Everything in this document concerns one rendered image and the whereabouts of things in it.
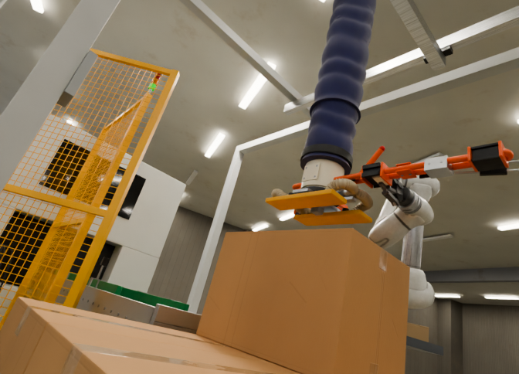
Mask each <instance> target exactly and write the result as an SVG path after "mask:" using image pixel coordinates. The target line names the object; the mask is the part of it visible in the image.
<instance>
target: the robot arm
mask: <svg viewBox="0 0 519 374"><path fill-rule="evenodd" d="M372 178H373V179H374V180H375V181H376V182H377V183H378V185H379V186H380V187H381V188H382V190H383V192H382V195H383V196H384V197H385V198H386V201H385V204H384V206H383V208H382V211H381V212H380V215H379V217H378V218H377V220H376V222H375V225H374V226H373V228H372V229H371V231H370V233H369V235H368V238H369V239H370V240H371V241H372V242H373V243H375V244H377V245H378V246H380V247H381V248H382V249H386V248H388V247H390V246H392V245H394V244H395V243H397V242H398V241H400V239H401V238H403V243H402V259H401V261H402V262H403V263H404V264H405V265H407V266H408V267H410V275H409V304H408V308H410V309H422V308H427V307H429V306H431V305H432V304H433V302H434V299H435V292H434V290H433V287H432V285H431V284H430V283H429V282H427V281H426V275H425V274H424V272H423V271H422V270H420V267H421V258H422V240H423V230H424V225H427V224H429V223H431V222H432V221H433V217H434V214H433V209H432V208H431V206H430V204H428V201H429V199H430V198H431V197H434V196H436V195H437V193H438V192H439V188H440V184H439V181H438V180H437V178H419V175H417V178H408V179H402V178H394V179H393V180H392V186H390V185H388V183H387V182H385V181H384V180H383V179H382V178H381V177H380V175H376V176H372ZM396 206H398V208H397V210H396V211H395V208H396Z"/></svg>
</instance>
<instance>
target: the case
mask: <svg viewBox="0 0 519 374"><path fill-rule="evenodd" d="M409 275H410V267H408V266H407V265H405V264H404V263H403V262H402V261H400V260H398V259H397V258H395V257H394V256H392V255H391V254H390V253H388V252H387V251H385V250H383V249H382V248H381V247H380V246H378V245H377V244H375V243H373V242H372V241H371V240H370V239H368V238H367V237H365V236H363V235H362V234H361V233H359V232H358V231H357V230H355V229H353V228H342V229H297V230H274V231H250V232H227V233H226V234H225V238H224V240H223V243H222V248H221V251H220V254H219V258H218V261H217V264H216V267H215V272H214V274H213V278H212V282H211V285H210V288H209V292H208V295H207V298H206V301H205V306H204V308H203V312H202V316H201V319H200V322H199V325H198V329H197V332H196V334H197V335H200V336H202V337H204V338H208V339H211V340H213V341H215V342H218V343H221V344H223V345H227V346H229V347H231V348H234V349H237V350H240V351H242V352H245V353H248V354H250V355H254V356H255V357H258V358H261V359H264V360H266V361H268V362H272V363H274V364H277V365H279V366H282V367H285V368H287V369H291V370H293V371H295V372H299V373H301V374H405V350H406V335H407V320H408V304H409Z"/></svg>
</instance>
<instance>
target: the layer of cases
mask: <svg viewBox="0 0 519 374"><path fill-rule="evenodd" d="M0 374H301V373H299V372H295V371H293V370H291V369H287V368H285V367H282V366H280V365H277V364H274V363H272V362H268V361H266V360H264V359H261V358H258V357H255V356H254V355H250V354H248V353H245V352H242V351H240V350H237V349H235V348H231V347H229V346H227V345H223V344H221V343H218V342H215V341H213V340H211V339H208V338H204V337H202V336H200V335H196V334H192V333H188V332H184V331H178V330H174V329H170V328H163V327H160V326H156V325H149V324H145V323H141V322H138V321H131V320H127V319H123V318H116V317H113V316H109V315H105V314H98V313H94V312H91V311H84V310H80V309H76V308H70V307H66V306H62V305H58V304H51V303H48V302H44V301H37V300H33V299H29V298H25V297H17V299H16V301H15V303H14V304H13V306H12V309H11V311H10V312H9V314H8V317H7V318H6V320H5V322H4V324H3V326H2V328H1V330H0Z"/></svg>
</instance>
